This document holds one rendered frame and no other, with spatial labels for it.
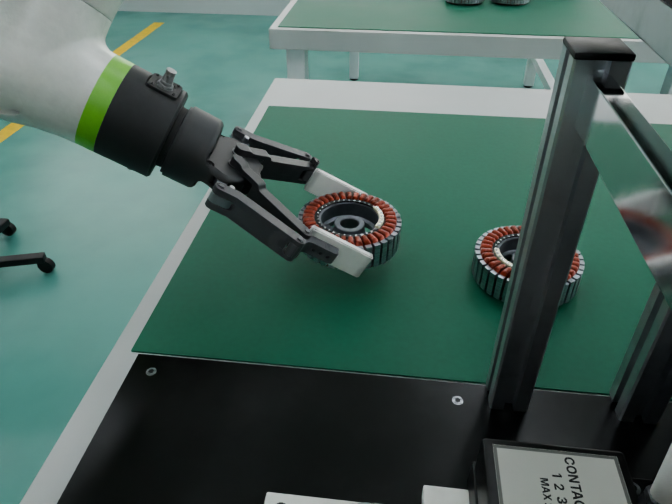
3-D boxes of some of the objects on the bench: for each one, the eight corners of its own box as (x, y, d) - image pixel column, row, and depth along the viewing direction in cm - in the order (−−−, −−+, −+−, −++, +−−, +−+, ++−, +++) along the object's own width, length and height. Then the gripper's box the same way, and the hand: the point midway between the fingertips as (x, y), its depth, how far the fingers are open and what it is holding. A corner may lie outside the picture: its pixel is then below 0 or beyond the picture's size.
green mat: (131, 352, 54) (130, 350, 54) (268, 106, 103) (268, 105, 103) (1275, 456, 45) (1278, 454, 45) (831, 132, 94) (831, 131, 94)
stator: (529, 239, 69) (535, 213, 67) (600, 294, 61) (609, 266, 58) (451, 263, 65) (455, 236, 63) (515, 325, 57) (522, 296, 55)
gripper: (155, 164, 45) (390, 277, 52) (209, 65, 64) (376, 157, 71) (124, 231, 49) (347, 328, 56) (183, 119, 68) (344, 202, 74)
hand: (348, 225), depth 63 cm, fingers closed on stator, 11 cm apart
